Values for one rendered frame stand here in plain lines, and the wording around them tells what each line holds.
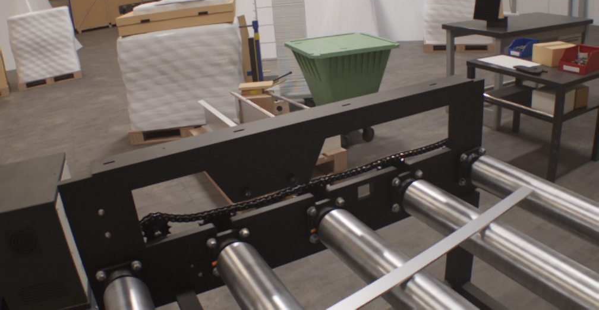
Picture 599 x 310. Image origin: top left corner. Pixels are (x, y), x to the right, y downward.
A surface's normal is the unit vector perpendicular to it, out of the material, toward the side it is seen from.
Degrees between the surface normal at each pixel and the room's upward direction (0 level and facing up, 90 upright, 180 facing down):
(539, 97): 90
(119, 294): 14
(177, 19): 90
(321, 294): 0
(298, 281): 0
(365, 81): 101
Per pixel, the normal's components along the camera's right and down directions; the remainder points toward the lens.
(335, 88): 0.33, 0.48
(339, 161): 0.47, 0.27
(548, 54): -0.96, 0.17
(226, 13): 0.12, 0.34
